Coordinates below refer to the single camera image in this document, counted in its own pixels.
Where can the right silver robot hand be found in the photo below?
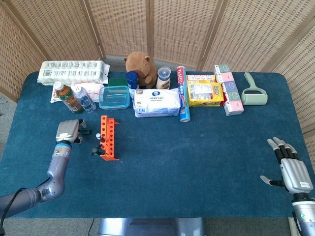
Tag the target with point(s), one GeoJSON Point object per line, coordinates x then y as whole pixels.
{"type": "Point", "coordinates": [295, 175]}

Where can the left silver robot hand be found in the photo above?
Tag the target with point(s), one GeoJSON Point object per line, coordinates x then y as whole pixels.
{"type": "Point", "coordinates": [67, 130]}

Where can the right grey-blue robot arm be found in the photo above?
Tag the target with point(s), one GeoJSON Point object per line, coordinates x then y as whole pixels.
{"type": "Point", "coordinates": [305, 216]}

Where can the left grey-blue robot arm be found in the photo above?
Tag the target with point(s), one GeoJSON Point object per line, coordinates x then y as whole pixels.
{"type": "Point", "coordinates": [56, 172]}

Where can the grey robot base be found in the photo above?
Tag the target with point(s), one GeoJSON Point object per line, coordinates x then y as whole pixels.
{"type": "Point", "coordinates": [147, 227]}

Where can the orange screwdriver rack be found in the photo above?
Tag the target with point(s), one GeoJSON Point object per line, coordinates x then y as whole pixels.
{"type": "Point", "coordinates": [110, 142]}

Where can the green tea bottle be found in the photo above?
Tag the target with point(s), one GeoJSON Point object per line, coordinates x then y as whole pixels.
{"type": "Point", "coordinates": [70, 98]}

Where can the clear water bottle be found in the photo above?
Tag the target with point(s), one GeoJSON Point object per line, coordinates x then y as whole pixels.
{"type": "Point", "coordinates": [85, 99]}

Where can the white and pink snack bag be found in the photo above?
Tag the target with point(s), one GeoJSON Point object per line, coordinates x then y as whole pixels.
{"type": "Point", "coordinates": [94, 89]}

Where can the clear container with blue lid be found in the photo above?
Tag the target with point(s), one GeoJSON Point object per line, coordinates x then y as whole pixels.
{"type": "Point", "coordinates": [114, 97]}

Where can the white egg carton package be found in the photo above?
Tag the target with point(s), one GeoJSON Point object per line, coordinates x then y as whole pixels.
{"type": "Point", "coordinates": [71, 71]}

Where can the dark green flat box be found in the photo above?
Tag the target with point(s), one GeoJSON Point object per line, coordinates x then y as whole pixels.
{"type": "Point", "coordinates": [118, 82]}

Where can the blue and white spray can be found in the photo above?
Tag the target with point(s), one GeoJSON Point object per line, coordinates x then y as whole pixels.
{"type": "Point", "coordinates": [132, 79]}

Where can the pale green lint roller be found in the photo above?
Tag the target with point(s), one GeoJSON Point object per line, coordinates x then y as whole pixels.
{"type": "Point", "coordinates": [253, 98]}

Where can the white wet wipes pack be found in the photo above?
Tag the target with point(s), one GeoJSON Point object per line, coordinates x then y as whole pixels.
{"type": "Point", "coordinates": [157, 103]}

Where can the brown capybara plush toy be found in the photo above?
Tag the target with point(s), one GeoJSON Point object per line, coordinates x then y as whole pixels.
{"type": "Point", "coordinates": [142, 66]}

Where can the pastel tissue box pack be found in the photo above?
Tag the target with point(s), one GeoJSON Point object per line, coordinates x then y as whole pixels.
{"type": "Point", "coordinates": [231, 98]}

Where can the white sauce bottle clear cap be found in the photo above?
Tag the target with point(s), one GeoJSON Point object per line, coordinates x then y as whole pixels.
{"type": "Point", "coordinates": [163, 82]}

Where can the blue carpet table cover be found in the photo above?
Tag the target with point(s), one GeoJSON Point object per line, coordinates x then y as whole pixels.
{"type": "Point", "coordinates": [184, 159]}

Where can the blue plastic wrap roll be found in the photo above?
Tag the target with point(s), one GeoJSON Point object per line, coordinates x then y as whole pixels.
{"type": "Point", "coordinates": [183, 98]}

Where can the yellow Lipo biscuit bag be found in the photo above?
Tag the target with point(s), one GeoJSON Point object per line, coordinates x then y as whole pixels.
{"type": "Point", "coordinates": [204, 94]}

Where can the red and yellow snack box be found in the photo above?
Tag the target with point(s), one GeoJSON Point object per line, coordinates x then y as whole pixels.
{"type": "Point", "coordinates": [200, 78]}

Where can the wicker folding screen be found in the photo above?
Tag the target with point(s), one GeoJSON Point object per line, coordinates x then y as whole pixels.
{"type": "Point", "coordinates": [172, 29]}

